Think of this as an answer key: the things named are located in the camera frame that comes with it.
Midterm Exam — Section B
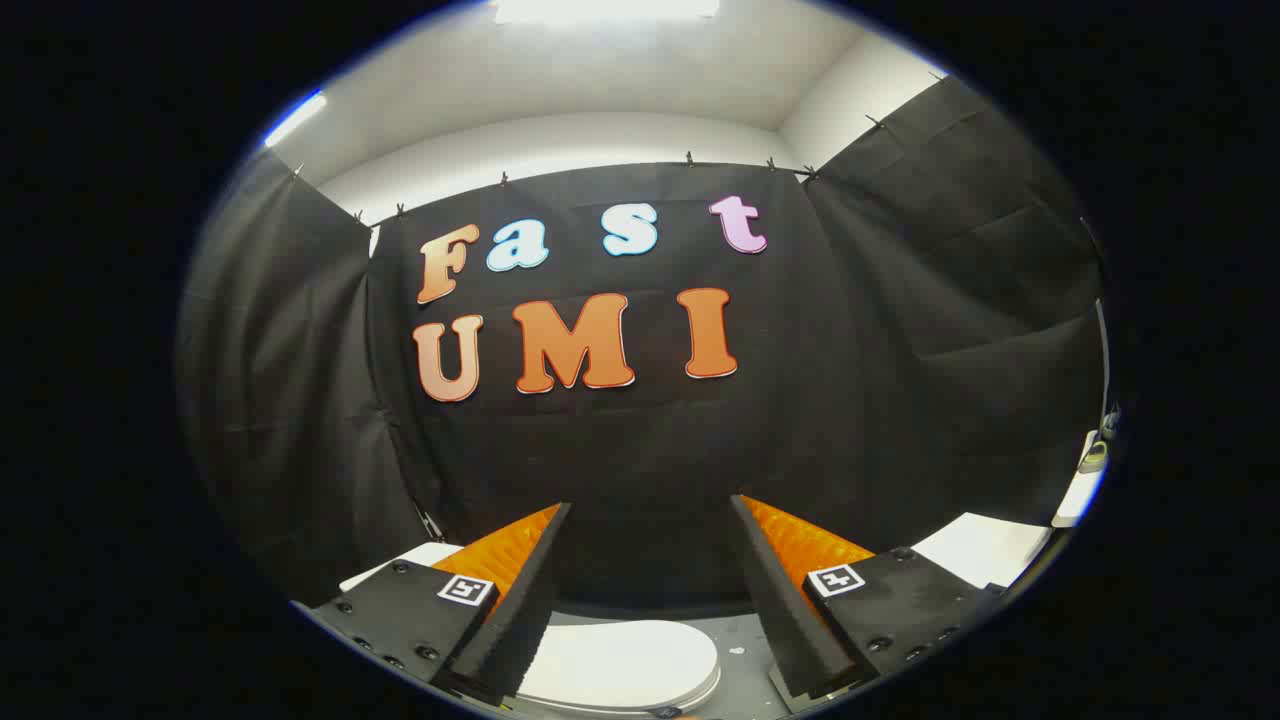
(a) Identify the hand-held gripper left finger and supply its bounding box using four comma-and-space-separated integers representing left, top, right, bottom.
312, 502, 573, 707

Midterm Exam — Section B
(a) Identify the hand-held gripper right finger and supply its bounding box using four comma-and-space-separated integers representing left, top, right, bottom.
730, 494, 1007, 700

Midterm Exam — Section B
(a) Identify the white toilet tank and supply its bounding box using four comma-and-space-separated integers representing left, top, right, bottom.
340, 543, 464, 593

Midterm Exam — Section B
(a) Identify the black backdrop cloth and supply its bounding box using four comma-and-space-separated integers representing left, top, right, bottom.
178, 75, 1106, 613

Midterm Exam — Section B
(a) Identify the white panelled cabinet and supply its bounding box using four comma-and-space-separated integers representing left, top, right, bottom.
913, 512, 1052, 592

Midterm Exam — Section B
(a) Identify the white flat ledge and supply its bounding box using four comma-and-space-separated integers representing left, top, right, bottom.
1051, 430, 1109, 529

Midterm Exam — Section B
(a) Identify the ceiling light panel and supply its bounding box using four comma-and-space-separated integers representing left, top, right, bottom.
493, 0, 721, 25
264, 90, 328, 148

